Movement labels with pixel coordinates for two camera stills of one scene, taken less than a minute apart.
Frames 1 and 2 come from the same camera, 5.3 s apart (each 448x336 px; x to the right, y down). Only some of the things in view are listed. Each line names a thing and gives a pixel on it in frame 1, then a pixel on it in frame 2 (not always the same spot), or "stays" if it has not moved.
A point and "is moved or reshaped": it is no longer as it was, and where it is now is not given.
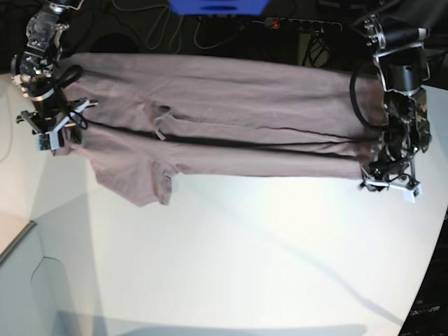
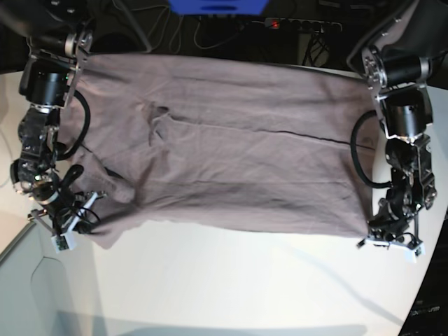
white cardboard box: x=33 y=295 stays
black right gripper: x=388 y=164 to x=391 y=220
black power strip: x=302 y=26 stays
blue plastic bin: x=218 y=8 stays
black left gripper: x=52 y=113 to x=67 y=214
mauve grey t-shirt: x=153 y=117 is moved or reshaped
